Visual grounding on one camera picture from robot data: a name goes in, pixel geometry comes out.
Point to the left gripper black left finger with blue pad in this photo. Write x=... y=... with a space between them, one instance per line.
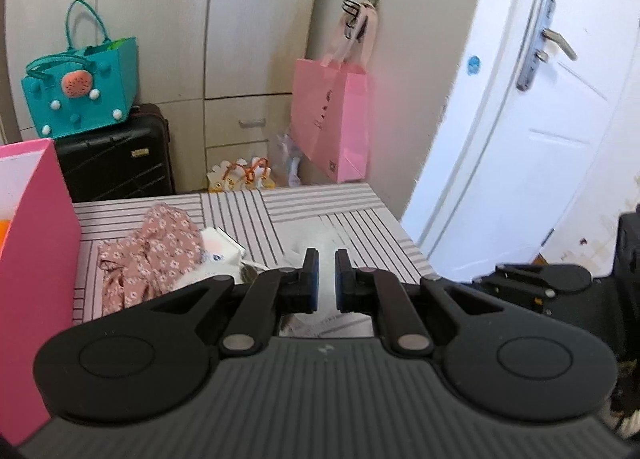
x=273 y=295

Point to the teal felt tote bag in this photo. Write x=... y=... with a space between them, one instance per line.
x=82 y=89

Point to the orange white toy on floor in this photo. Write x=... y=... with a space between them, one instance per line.
x=231 y=176

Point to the striped pink tablecloth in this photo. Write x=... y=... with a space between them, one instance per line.
x=273 y=226

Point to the beige wardrobe cabinet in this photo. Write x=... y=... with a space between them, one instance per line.
x=220 y=70

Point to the pink floral fabric scrunchie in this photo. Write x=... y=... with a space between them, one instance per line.
x=148 y=262

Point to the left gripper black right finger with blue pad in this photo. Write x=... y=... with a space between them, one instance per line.
x=380 y=295

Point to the blue white wet wipes pack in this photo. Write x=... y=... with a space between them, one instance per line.
x=334 y=326

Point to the small white tissue pack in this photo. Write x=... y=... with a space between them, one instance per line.
x=221 y=255

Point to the orange pom-pom ball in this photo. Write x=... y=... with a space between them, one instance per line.
x=4 y=228

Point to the white door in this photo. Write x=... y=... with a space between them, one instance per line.
x=505 y=165

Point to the silver door handle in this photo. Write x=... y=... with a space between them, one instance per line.
x=536 y=52

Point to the black suitcase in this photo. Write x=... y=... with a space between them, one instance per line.
x=122 y=161

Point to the pink paper gift bag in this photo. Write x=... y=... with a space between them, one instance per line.
x=330 y=101

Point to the pink storage box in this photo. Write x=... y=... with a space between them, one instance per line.
x=39 y=256

